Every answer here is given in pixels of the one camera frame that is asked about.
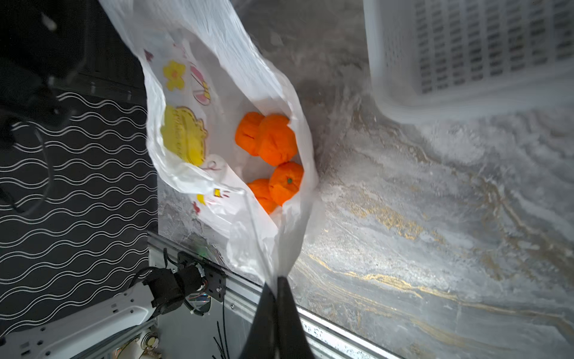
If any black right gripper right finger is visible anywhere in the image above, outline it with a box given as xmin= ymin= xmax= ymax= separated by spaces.
xmin=276 ymin=277 xmax=314 ymax=359

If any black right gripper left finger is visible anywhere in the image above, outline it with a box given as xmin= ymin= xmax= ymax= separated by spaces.
xmin=239 ymin=284 xmax=277 ymax=359

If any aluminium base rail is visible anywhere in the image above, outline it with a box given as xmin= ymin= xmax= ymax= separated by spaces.
xmin=148 ymin=232 xmax=396 ymax=358

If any white printed plastic bag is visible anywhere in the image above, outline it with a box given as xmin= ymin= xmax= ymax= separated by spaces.
xmin=102 ymin=1 xmax=318 ymax=287

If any orange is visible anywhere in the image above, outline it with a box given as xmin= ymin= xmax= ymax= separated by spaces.
xmin=256 ymin=115 xmax=298 ymax=167
xmin=235 ymin=112 xmax=264 ymax=156
xmin=269 ymin=162 xmax=304 ymax=206
xmin=248 ymin=179 xmax=278 ymax=215

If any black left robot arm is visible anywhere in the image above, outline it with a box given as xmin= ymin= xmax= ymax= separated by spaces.
xmin=1 ymin=1 xmax=209 ymax=358

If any white perforated plastic basket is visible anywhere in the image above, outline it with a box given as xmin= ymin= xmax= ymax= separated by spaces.
xmin=363 ymin=0 xmax=573 ymax=124

